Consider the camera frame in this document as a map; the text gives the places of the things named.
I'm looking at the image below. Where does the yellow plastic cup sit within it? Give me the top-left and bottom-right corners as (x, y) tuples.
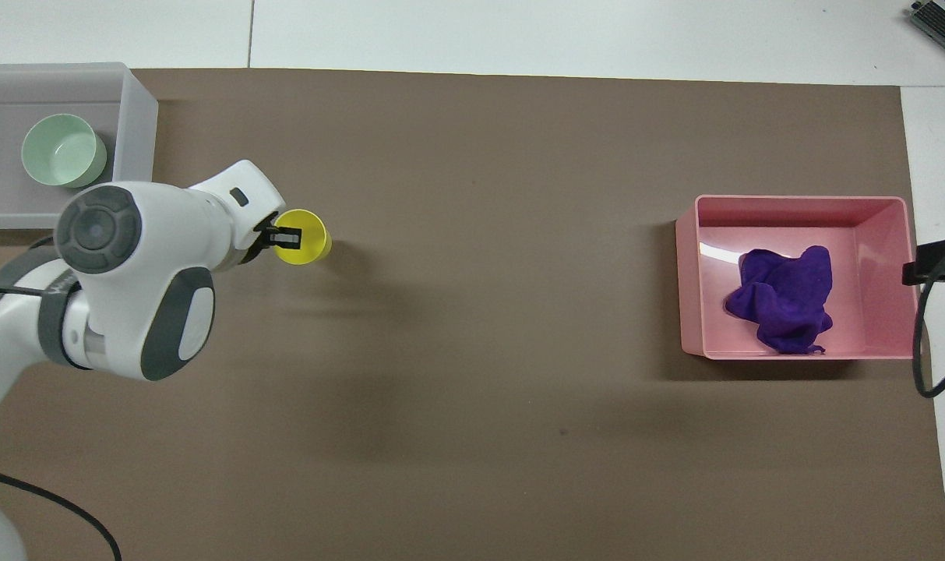
(273, 209), (333, 266)

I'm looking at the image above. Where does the pink plastic box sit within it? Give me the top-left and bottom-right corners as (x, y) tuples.
(675, 194), (920, 362)

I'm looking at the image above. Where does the light green bowl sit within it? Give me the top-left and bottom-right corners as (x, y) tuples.
(21, 114), (108, 189)

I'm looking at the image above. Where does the translucent grey plastic bin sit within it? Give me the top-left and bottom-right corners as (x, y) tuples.
(0, 62), (160, 231)

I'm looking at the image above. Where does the purple cloth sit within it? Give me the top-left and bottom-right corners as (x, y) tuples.
(724, 245), (835, 356)

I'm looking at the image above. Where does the black stand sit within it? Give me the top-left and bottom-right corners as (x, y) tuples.
(901, 236), (945, 288)

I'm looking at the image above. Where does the black cable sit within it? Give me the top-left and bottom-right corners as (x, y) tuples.
(912, 243), (945, 399)
(0, 464), (123, 561)

